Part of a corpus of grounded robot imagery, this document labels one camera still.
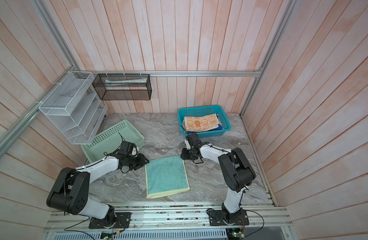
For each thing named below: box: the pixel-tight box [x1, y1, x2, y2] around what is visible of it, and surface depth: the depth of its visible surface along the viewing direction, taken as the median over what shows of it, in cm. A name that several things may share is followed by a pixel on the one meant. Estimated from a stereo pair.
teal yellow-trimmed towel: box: [145, 155, 190, 199], surface depth 88 cm
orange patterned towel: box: [182, 113, 219, 132], surface depth 110 cm
